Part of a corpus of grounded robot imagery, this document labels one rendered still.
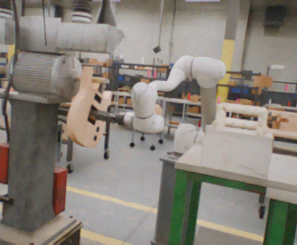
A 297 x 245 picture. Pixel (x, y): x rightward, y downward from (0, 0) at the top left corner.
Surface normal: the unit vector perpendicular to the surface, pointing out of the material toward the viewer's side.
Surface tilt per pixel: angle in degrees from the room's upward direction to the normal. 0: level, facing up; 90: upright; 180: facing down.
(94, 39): 90
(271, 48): 90
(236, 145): 90
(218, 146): 90
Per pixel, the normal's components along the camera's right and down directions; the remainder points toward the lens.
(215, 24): -0.34, 0.08
